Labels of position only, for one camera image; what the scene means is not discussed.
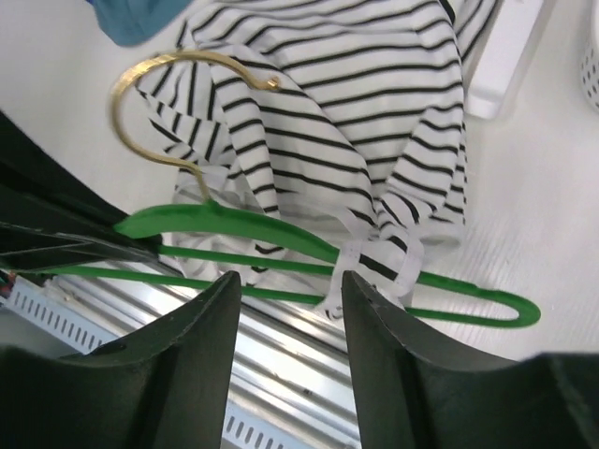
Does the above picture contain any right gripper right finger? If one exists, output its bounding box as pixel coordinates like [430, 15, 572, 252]
[342, 271, 598, 448]

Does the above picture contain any white and silver clothes rack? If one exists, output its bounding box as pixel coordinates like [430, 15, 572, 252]
[465, 1, 556, 121]

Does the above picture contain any white plastic laundry basket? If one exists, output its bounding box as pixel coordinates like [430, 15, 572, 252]
[577, 34, 599, 112]

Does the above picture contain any white black-striped tank top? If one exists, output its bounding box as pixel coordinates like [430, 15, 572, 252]
[137, 1, 496, 324]

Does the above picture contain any grey-blue tank top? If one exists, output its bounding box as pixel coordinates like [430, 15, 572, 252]
[89, 0, 191, 47]

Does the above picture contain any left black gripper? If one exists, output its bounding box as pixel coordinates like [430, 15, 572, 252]
[1, 114, 162, 271]

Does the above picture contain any slotted grey cable duct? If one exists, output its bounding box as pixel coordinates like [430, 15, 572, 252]
[4, 275, 361, 449]

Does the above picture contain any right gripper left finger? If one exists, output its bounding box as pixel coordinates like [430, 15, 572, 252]
[1, 271, 241, 448]

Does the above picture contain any green hanger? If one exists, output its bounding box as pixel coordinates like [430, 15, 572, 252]
[37, 51, 543, 332]

